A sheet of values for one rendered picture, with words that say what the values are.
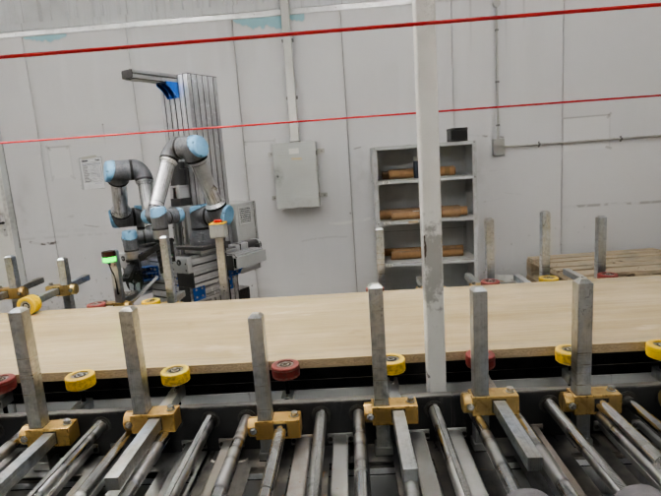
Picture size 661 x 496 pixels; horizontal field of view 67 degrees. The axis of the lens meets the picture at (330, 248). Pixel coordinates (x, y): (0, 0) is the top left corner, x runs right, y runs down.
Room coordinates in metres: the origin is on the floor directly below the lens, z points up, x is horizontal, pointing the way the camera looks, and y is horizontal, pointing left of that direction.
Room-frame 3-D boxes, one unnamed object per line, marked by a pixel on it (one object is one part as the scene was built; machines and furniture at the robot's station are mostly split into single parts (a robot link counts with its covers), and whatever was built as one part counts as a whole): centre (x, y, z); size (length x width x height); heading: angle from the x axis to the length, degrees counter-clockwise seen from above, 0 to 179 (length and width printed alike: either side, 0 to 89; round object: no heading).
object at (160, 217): (2.41, 0.81, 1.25); 0.09 x 0.08 x 0.11; 156
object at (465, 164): (4.61, -0.88, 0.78); 0.90 x 0.45 x 1.55; 87
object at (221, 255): (2.31, 0.51, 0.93); 0.05 x 0.04 x 0.45; 88
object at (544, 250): (2.24, -0.98, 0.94); 0.03 x 0.03 x 0.48; 88
